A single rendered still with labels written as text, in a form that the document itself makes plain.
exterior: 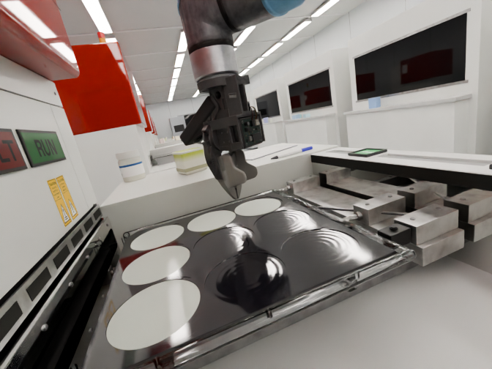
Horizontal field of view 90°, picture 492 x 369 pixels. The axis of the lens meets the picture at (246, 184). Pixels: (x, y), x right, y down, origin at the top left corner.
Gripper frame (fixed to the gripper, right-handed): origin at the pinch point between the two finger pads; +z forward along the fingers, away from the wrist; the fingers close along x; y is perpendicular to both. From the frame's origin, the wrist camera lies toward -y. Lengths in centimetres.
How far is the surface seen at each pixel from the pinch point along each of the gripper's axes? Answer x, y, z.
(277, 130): 575, -302, 29
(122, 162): 4.4, -46.0, -7.6
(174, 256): -14.8, -1.6, 5.4
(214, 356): -20.8, 10.3, 12.7
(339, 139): 458, -107, 56
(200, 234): -7.8, -2.9, 5.4
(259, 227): -2.5, 6.6, 5.5
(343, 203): 14.4, 16.4, 7.4
